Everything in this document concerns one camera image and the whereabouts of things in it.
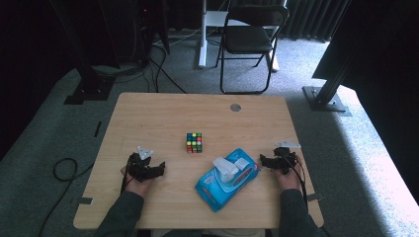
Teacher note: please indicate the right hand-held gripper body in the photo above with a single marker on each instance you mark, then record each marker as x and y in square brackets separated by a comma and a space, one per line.
[286, 161]

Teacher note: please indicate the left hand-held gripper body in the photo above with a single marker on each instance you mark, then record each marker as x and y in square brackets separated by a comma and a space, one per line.
[138, 166]

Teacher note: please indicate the multicoloured puzzle cube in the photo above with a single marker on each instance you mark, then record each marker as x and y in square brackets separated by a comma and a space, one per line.
[194, 142]

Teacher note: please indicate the white wet wipe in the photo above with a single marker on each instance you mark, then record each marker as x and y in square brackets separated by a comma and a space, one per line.
[225, 169]

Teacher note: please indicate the blue wet wipes pack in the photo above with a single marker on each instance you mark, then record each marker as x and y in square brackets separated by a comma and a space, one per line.
[217, 194]

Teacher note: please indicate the person's right hand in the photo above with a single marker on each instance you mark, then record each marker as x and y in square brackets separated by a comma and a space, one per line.
[290, 181]

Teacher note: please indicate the person's left hand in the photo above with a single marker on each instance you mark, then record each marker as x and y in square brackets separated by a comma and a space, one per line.
[138, 188]

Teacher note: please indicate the grey tape piece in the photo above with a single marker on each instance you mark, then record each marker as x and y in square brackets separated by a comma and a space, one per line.
[315, 197]
[82, 200]

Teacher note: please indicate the black tape strip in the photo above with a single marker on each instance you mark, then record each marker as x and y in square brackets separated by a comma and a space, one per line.
[98, 129]

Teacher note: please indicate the grey round table grommet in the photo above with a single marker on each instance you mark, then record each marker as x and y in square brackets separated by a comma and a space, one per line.
[235, 107]

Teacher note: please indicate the black metal stand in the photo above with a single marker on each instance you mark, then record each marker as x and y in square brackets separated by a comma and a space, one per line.
[324, 100]
[89, 89]

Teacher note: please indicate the black folding chair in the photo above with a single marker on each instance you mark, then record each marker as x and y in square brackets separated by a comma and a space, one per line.
[247, 39]

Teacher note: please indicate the dark equipment cabinet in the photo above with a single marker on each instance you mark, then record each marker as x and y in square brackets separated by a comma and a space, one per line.
[151, 26]

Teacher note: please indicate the dark pleated curtain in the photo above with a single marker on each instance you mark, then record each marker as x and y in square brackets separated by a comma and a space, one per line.
[313, 19]

